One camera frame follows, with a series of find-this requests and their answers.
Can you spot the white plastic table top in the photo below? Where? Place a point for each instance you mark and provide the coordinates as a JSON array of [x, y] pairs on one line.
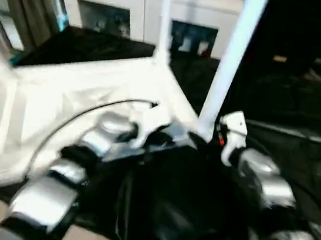
[[77, 100]]

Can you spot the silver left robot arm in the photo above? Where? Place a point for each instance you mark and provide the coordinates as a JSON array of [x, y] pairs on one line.
[[46, 196]]

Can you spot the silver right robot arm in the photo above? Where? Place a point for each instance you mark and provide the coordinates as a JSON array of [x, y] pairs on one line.
[[265, 175]]

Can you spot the black plastic mat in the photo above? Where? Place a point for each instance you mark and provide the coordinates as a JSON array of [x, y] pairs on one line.
[[173, 204]]

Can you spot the black box with yellow label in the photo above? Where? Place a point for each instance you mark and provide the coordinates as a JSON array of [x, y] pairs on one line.
[[285, 27]]

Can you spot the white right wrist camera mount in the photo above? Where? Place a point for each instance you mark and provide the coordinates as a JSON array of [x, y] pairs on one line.
[[236, 127]]

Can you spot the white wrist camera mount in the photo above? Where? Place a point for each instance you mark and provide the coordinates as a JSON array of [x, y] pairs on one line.
[[148, 121], [236, 127]]

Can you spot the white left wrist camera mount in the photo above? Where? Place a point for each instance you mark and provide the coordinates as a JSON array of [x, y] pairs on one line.
[[148, 121]]

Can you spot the teal plastic frame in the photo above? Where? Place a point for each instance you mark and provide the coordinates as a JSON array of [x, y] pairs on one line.
[[16, 59]]

